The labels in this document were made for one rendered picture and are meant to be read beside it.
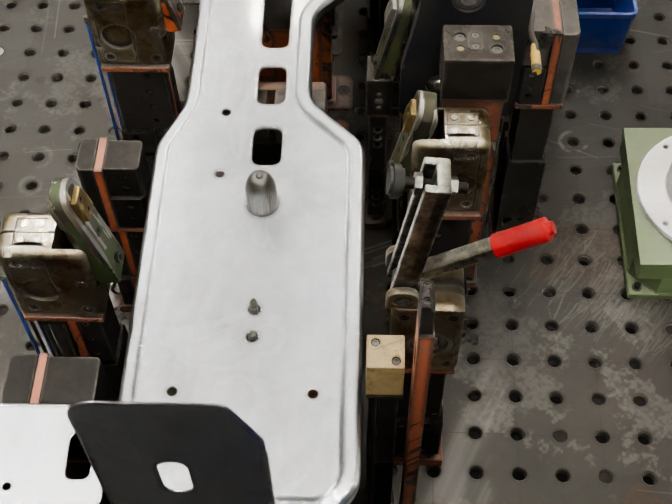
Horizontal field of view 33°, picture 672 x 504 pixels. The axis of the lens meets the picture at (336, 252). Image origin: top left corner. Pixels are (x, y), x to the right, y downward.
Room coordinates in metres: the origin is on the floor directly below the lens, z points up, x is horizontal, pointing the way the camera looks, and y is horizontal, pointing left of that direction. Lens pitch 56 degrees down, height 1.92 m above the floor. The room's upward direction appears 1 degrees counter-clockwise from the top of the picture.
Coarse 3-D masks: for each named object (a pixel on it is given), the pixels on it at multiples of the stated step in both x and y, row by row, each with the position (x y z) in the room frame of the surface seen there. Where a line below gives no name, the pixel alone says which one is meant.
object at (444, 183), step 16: (432, 160) 0.56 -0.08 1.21; (448, 160) 0.56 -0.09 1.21; (400, 176) 0.54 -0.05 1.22; (416, 176) 0.55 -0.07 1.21; (432, 176) 0.56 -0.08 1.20; (448, 176) 0.55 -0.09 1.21; (400, 192) 0.54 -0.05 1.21; (416, 192) 0.54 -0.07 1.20; (432, 192) 0.53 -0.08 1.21; (448, 192) 0.53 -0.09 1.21; (464, 192) 0.54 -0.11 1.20; (416, 208) 0.56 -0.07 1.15; (432, 208) 0.53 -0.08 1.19; (416, 224) 0.53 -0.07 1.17; (432, 224) 0.53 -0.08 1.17; (400, 240) 0.56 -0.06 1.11; (416, 240) 0.53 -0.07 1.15; (432, 240) 0.53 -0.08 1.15; (400, 256) 0.56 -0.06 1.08; (416, 256) 0.53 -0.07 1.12; (400, 272) 0.53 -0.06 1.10; (416, 272) 0.53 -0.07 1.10
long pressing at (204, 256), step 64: (256, 0) 0.98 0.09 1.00; (320, 0) 0.97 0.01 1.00; (192, 64) 0.88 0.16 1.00; (256, 64) 0.87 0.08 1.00; (192, 128) 0.78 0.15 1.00; (256, 128) 0.78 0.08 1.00; (320, 128) 0.78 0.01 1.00; (192, 192) 0.70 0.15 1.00; (320, 192) 0.69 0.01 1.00; (192, 256) 0.62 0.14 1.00; (256, 256) 0.62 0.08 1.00; (320, 256) 0.61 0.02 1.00; (192, 320) 0.54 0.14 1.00; (256, 320) 0.54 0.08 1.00; (320, 320) 0.54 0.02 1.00; (128, 384) 0.48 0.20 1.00; (192, 384) 0.47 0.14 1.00; (256, 384) 0.47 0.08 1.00; (320, 384) 0.47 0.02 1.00; (320, 448) 0.41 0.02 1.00
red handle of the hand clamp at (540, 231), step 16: (528, 224) 0.55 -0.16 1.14; (544, 224) 0.54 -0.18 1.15; (480, 240) 0.55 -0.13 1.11; (496, 240) 0.54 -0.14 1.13; (512, 240) 0.54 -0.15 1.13; (528, 240) 0.53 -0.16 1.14; (544, 240) 0.53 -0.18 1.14; (432, 256) 0.55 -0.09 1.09; (448, 256) 0.55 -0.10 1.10; (464, 256) 0.54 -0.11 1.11; (480, 256) 0.54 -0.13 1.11; (496, 256) 0.53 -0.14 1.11; (432, 272) 0.54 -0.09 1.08; (448, 272) 0.54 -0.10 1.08
